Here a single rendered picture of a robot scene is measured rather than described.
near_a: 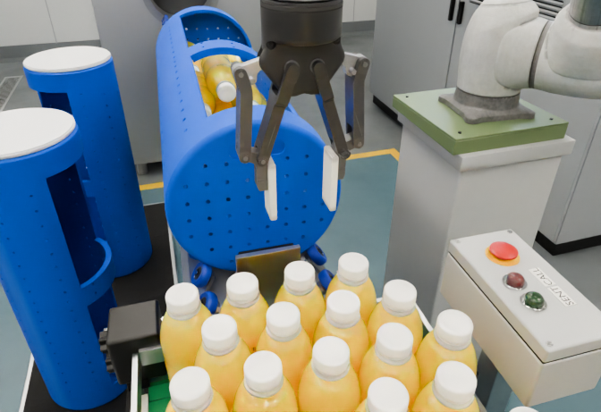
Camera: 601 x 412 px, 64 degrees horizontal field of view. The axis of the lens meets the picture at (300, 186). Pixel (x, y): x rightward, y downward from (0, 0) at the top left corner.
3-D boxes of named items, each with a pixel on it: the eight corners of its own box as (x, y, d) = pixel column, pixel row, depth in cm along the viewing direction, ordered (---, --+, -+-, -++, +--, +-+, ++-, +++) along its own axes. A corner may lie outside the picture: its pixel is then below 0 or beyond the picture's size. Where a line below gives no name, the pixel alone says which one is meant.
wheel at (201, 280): (212, 258, 83) (201, 254, 82) (215, 275, 79) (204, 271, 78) (198, 276, 84) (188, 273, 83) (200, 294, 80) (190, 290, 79)
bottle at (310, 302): (274, 394, 68) (269, 299, 58) (277, 354, 74) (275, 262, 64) (323, 396, 68) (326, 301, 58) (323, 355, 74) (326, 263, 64)
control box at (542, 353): (495, 280, 74) (512, 226, 69) (596, 389, 58) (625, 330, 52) (438, 291, 72) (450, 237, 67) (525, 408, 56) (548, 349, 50)
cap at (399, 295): (376, 302, 58) (377, 291, 57) (393, 286, 61) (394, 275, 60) (403, 318, 56) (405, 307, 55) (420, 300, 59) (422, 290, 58)
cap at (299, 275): (283, 292, 60) (283, 281, 59) (285, 271, 63) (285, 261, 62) (314, 293, 60) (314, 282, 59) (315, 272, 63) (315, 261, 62)
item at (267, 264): (297, 296, 81) (296, 238, 75) (300, 306, 79) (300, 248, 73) (239, 307, 79) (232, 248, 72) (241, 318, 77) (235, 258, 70)
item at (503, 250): (505, 245, 66) (507, 238, 65) (522, 261, 63) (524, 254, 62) (482, 248, 65) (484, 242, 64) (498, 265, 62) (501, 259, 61)
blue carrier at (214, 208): (249, 94, 159) (248, 4, 144) (335, 260, 87) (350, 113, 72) (161, 100, 152) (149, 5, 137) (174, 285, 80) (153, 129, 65)
